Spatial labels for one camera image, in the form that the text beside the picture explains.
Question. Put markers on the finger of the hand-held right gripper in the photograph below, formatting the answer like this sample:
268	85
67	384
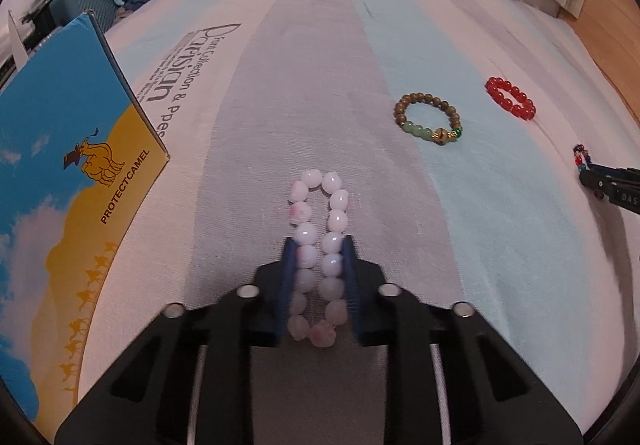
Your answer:
615	185

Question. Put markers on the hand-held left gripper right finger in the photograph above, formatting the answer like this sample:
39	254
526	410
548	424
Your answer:
350	275

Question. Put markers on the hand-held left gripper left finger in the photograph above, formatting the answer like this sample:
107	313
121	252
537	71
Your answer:
287	275

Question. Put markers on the blue and yellow cardboard box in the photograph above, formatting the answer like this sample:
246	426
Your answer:
60	125

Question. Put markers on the striped bed sheet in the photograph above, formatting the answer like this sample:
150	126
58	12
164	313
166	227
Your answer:
325	75

